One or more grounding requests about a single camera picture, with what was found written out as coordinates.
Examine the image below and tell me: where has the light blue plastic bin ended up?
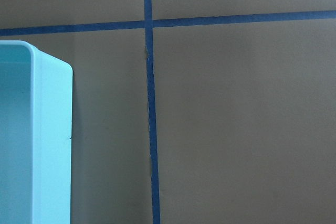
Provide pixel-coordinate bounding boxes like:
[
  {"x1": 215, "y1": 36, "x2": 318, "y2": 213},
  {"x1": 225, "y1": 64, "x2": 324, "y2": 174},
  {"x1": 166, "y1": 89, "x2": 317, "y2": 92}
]
[{"x1": 1, "y1": 40, "x2": 73, "y2": 223}]

